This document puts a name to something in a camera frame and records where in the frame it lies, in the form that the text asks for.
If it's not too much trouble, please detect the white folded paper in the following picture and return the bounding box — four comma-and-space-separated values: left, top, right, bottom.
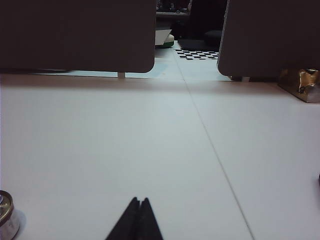
155, 29, 173, 46

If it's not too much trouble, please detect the narrow brown partition panel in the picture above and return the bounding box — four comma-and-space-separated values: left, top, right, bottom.
216, 0, 320, 78

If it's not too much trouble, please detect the wide brown partition panel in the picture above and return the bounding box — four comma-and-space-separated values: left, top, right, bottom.
0, 0, 157, 74

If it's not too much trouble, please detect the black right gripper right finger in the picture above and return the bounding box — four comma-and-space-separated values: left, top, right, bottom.
136, 197, 165, 240

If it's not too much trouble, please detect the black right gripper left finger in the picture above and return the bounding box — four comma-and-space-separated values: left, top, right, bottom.
104, 196, 141, 240

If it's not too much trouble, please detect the red tomato paste can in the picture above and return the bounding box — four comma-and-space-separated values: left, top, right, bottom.
0, 190, 21, 240

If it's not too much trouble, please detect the green white round object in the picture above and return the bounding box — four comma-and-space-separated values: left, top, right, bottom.
159, 34, 175, 49

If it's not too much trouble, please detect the black white checkerboard sheet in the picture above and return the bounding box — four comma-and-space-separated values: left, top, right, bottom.
174, 48, 220, 61

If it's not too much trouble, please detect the brown foil-wrapped block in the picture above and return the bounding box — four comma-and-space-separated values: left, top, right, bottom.
276, 67, 320, 104

